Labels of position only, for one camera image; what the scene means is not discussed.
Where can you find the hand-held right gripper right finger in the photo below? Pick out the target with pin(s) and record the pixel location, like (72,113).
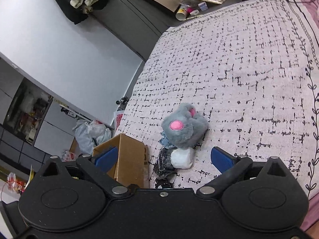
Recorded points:
(221,160)

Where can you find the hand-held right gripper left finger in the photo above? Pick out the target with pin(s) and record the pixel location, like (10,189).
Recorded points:
(107,158)

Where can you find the cardboard box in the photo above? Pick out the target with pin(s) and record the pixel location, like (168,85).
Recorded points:
(132,159)

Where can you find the white soft bundle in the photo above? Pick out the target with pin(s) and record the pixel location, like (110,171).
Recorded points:
(182,158)

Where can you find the grey pink plush toy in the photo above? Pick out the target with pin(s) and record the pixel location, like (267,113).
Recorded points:
(184,132)

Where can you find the black plastic-wrapped packet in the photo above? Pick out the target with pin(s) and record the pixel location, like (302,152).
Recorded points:
(163,164)

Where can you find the blue cloth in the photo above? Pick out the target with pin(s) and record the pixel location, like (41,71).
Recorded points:
(165,142)

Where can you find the pale plastic bag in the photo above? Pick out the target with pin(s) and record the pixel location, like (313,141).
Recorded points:
(104,137)

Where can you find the white plastic bag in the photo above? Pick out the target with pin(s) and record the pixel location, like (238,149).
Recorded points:
(98,128)

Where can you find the large grey plastic bag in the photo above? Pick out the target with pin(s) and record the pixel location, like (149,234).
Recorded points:
(83,137)

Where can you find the red snack packet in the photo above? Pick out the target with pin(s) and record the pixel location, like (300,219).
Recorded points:
(68,155)

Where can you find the red print plastic bag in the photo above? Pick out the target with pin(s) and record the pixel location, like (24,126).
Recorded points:
(119,119)

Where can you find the white black patterned blanket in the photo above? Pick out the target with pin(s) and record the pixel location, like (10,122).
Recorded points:
(236,67)

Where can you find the white cabinet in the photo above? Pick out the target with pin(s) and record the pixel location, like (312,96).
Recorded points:
(15,84)

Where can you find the dark grey door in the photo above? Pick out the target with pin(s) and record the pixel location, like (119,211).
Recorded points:
(129,25)

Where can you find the paper cup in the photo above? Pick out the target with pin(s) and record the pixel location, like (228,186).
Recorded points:
(182,12)

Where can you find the small purple box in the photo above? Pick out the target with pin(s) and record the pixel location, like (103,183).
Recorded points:
(202,6)

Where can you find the black hanging garment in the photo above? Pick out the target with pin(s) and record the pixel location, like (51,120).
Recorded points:
(64,7)

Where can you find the pink bed sheet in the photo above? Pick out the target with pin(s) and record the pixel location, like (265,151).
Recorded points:
(312,5)

